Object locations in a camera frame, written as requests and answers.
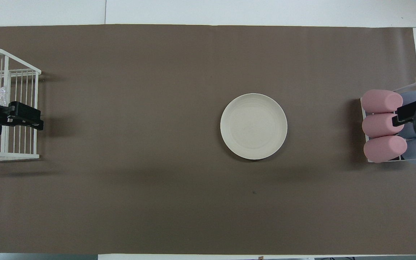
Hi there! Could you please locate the brown table mat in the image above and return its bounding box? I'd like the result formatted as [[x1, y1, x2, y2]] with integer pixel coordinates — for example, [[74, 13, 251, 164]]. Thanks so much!
[[0, 24, 416, 255]]

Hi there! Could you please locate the pink plastic cup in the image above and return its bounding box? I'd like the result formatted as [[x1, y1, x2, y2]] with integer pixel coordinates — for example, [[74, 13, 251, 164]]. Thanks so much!
[[362, 113, 406, 138], [361, 90, 404, 113], [363, 135, 408, 163]]

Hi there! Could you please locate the cream round plate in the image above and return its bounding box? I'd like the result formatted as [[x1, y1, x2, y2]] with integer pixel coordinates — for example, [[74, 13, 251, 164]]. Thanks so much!
[[220, 93, 288, 161]]

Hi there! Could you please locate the white wire dish rack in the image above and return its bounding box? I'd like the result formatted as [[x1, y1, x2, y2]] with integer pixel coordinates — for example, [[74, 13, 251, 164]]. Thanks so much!
[[0, 48, 42, 161]]

